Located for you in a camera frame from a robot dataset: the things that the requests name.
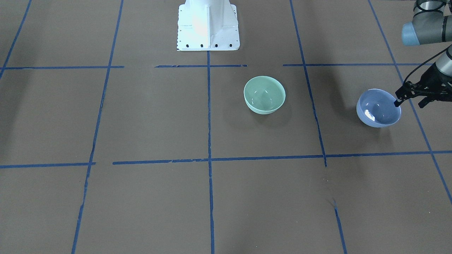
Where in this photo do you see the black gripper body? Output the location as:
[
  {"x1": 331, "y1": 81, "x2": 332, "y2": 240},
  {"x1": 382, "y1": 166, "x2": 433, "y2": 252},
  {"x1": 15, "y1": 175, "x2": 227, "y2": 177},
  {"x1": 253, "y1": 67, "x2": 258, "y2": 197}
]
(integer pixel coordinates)
[{"x1": 404, "y1": 64, "x2": 452, "y2": 100}]

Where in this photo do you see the blue bowl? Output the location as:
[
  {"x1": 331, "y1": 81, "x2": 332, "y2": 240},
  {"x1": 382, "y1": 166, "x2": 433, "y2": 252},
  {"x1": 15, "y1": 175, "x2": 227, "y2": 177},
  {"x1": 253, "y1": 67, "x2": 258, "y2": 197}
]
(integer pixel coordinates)
[{"x1": 356, "y1": 89, "x2": 402, "y2": 128}]

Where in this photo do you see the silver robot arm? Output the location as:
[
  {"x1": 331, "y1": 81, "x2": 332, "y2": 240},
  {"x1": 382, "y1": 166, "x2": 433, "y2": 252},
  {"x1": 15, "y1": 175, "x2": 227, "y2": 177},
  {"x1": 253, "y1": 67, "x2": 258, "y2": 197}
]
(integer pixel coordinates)
[{"x1": 394, "y1": 0, "x2": 452, "y2": 108}]

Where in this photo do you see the green bowl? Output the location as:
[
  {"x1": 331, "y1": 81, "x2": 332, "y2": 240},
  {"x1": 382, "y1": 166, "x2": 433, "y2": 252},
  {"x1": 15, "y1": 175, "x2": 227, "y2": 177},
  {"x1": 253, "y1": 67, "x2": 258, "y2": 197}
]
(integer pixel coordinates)
[{"x1": 243, "y1": 75, "x2": 286, "y2": 115}]

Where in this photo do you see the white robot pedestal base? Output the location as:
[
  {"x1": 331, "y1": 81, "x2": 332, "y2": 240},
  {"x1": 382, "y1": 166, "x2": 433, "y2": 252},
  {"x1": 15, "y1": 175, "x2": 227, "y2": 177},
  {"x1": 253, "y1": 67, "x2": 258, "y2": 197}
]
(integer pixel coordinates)
[{"x1": 177, "y1": 0, "x2": 240, "y2": 51}]

